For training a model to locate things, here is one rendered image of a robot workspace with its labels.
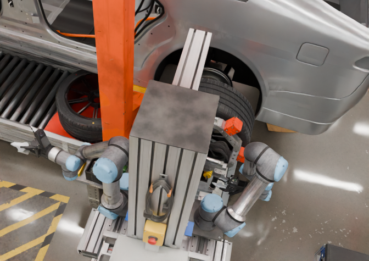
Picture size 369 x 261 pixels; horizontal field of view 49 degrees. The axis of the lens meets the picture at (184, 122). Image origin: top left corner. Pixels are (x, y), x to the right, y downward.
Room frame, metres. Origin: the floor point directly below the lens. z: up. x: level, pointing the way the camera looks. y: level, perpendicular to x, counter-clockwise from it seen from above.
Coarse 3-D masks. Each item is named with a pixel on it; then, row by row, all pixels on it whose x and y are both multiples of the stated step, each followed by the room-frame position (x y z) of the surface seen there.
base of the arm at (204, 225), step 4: (196, 212) 1.07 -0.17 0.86; (196, 216) 1.05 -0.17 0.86; (200, 216) 1.03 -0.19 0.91; (196, 220) 1.03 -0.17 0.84; (200, 220) 1.02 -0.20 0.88; (204, 220) 1.01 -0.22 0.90; (196, 224) 1.02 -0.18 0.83; (200, 224) 1.01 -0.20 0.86; (204, 224) 1.01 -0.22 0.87; (208, 224) 1.01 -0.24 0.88; (212, 224) 1.01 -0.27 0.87; (200, 228) 1.00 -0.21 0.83; (204, 228) 1.00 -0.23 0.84; (208, 228) 1.00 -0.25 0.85; (212, 228) 1.01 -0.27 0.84
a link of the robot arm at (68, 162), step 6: (60, 150) 1.09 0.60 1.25; (60, 156) 1.05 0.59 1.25; (66, 156) 1.06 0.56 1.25; (72, 156) 1.06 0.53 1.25; (60, 162) 1.03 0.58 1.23; (66, 162) 1.03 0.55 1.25; (72, 162) 1.03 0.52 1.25; (78, 162) 1.05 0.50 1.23; (66, 168) 1.01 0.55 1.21; (72, 168) 1.01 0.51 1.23
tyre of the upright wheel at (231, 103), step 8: (200, 80) 1.84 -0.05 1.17; (208, 80) 1.84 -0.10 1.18; (200, 88) 1.77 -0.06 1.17; (208, 88) 1.77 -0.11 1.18; (216, 88) 1.78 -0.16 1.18; (224, 88) 1.81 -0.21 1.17; (232, 88) 1.83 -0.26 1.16; (224, 96) 1.74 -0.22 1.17; (232, 96) 1.77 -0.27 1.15; (240, 96) 1.80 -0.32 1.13; (224, 104) 1.68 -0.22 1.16; (232, 104) 1.70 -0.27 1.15; (240, 104) 1.74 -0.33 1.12; (248, 104) 1.80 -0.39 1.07; (216, 112) 1.63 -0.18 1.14; (224, 112) 1.62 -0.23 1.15; (232, 112) 1.65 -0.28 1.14; (240, 112) 1.69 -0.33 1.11; (248, 112) 1.75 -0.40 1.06; (248, 120) 1.70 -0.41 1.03; (248, 128) 1.65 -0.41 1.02; (240, 136) 1.60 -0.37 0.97; (248, 136) 1.61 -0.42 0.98
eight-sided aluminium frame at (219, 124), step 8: (216, 120) 1.58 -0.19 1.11; (224, 120) 1.59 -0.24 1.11; (216, 128) 1.54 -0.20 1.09; (224, 136) 1.53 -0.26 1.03; (232, 136) 1.54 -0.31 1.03; (232, 144) 1.53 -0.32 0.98; (240, 144) 1.54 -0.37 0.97; (232, 152) 1.52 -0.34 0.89; (232, 160) 1.52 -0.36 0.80; (208, 168) 1.54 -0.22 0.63
